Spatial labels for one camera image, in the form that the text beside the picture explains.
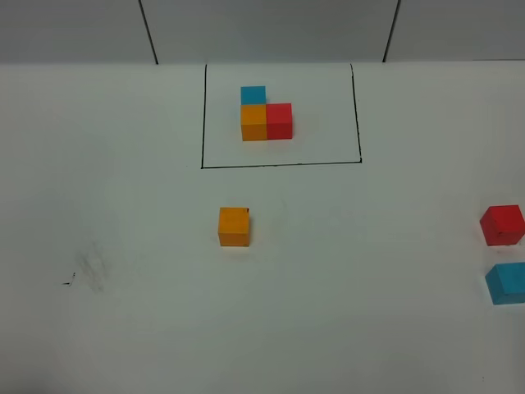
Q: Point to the template orange cube block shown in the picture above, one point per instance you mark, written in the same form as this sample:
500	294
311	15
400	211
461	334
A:
253	122

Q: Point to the template red cube block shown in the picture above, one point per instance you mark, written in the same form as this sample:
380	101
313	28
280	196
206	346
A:
279	121

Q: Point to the template blue cube block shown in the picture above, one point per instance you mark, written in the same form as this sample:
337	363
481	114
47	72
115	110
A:
253	95

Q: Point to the loose blue cube block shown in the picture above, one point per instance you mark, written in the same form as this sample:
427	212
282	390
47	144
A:
506	283

